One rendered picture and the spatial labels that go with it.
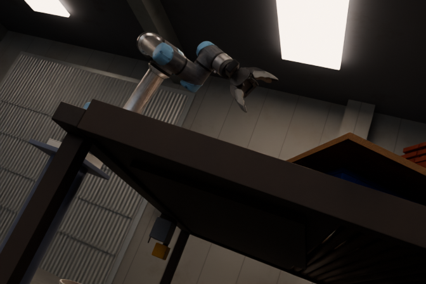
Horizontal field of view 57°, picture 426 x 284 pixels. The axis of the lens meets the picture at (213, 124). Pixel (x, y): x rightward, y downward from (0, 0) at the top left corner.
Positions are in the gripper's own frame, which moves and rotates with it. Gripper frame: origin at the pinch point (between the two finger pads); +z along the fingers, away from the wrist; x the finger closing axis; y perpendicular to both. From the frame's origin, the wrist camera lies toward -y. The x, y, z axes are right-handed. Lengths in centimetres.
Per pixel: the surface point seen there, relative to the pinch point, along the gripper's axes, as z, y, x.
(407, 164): 49, -11, -7
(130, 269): -142, 289, 196
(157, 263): -127, 295, 168
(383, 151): 44.4, -15.5, -5.0
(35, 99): -432, 250, 172
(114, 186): -235, 278, 155
